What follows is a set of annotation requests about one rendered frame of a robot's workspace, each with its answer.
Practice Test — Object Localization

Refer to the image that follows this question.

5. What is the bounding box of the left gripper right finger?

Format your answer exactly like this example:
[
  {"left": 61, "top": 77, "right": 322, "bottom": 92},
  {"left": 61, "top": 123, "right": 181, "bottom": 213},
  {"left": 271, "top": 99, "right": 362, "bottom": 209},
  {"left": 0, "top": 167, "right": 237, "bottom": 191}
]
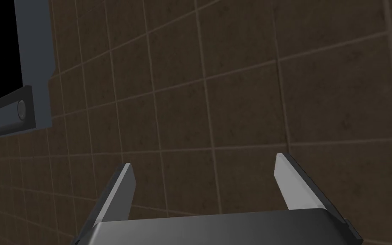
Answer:
[{"left": 274, "top": 153, "right": 347, "bottom": 224}]

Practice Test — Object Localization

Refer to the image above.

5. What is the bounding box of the grey appliance with black window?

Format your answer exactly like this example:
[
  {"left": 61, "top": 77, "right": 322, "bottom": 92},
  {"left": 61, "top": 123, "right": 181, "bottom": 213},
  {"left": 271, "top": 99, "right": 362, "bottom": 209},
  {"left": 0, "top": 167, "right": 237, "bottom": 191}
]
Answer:
[{"left": 0, "top": 0, "right": 57, "bottom": 141}]

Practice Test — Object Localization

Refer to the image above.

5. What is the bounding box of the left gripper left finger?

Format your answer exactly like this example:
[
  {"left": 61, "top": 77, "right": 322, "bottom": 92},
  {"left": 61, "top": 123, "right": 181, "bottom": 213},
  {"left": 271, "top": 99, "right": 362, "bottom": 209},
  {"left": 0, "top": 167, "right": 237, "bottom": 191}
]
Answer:
[{"left": 85, "top": 162, "right": 137, "bottom": 228}]

